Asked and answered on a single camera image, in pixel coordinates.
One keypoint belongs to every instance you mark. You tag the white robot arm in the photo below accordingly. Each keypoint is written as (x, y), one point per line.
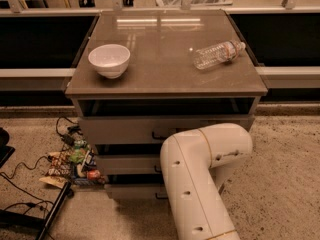
(194, 166)

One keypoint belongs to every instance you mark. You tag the grey drawer cabinet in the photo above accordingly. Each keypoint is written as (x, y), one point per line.
(161, 79)

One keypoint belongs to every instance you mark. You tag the pile of snack packages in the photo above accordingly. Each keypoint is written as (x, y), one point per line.
(75, 164)

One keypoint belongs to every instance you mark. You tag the clear plastic water bottle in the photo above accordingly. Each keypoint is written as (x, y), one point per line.
(217, 54)

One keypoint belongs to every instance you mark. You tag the grey drawer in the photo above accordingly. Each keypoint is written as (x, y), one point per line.
(148, 129)
(136, 191)
(128, 164)

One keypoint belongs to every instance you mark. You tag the white ceramic bowl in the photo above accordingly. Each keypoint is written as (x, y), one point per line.
(110, 60)

